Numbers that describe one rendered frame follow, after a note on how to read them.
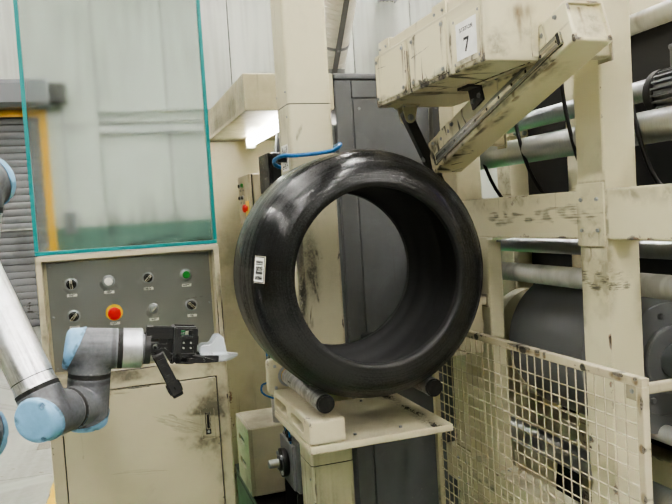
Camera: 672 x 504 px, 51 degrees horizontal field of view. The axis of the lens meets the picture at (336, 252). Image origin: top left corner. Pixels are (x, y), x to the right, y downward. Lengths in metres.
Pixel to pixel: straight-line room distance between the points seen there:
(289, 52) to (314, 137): 0.24
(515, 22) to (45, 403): 1.23
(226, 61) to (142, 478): 9.43
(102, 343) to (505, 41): 1.07
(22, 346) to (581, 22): 1.30
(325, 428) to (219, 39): 10.03
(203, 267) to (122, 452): 0.63
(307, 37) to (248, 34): 9.45
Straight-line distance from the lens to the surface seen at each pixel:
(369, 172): 1.63
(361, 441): 1.73
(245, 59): 11.41
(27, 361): 1.55
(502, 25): 1.59
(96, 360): 1.62
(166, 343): 1.65
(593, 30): 1.59
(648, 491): 1.51
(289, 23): 2.07
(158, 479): 2.42
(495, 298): 2.19
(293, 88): 2.03
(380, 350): 1.96
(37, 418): 1.52
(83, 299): 2.34
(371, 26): 12.03
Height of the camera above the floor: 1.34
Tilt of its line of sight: 3 degrees down
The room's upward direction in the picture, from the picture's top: 4 degrees counter-clockwise
